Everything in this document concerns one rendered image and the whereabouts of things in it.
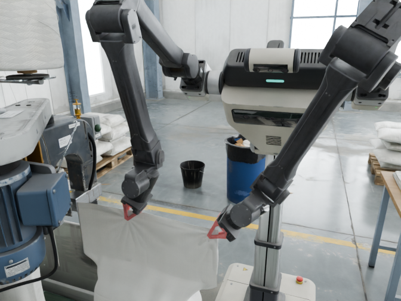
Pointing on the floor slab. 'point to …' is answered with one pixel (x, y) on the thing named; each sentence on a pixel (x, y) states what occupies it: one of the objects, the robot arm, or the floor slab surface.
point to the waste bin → (241, 168)
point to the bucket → (192, 173)
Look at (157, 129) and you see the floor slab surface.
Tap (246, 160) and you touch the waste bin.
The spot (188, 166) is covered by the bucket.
